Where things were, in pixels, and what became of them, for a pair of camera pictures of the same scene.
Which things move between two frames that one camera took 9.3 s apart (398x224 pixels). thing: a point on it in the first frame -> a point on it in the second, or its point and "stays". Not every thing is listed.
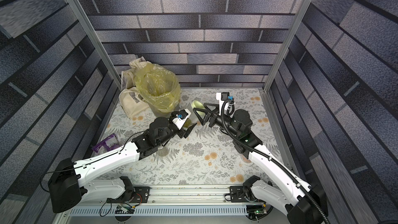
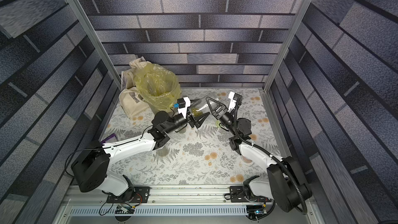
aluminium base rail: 167,203 stays
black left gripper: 184,133 -> 192,122
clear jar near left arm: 164,152 stays
